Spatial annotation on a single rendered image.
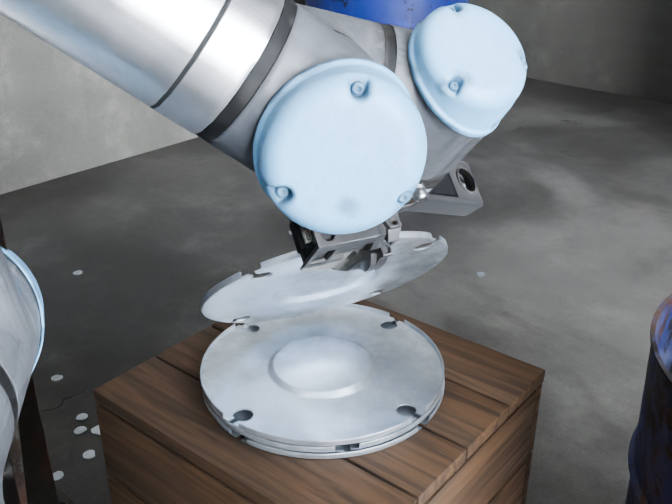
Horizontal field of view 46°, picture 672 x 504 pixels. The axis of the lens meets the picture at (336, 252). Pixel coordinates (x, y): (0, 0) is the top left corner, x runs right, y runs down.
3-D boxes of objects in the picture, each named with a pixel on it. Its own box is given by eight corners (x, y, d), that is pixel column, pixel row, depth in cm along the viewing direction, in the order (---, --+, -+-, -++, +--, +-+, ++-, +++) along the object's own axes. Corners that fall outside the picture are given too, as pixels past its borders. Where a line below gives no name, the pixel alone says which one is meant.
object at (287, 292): (294, 326, 109) (293, 321, 110) (484, 255, 97) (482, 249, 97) (146, 319, 85) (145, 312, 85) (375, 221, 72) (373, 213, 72)
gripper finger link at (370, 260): (334, 240, 75) (364, 202, 68) (351, 237, 76) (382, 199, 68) (349, 286, 74) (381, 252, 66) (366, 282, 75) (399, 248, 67)
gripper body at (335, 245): (276, 195, 70) (313, 129, 59) (363, 181, 73) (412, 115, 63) (301, 275, 68) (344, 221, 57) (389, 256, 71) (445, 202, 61)
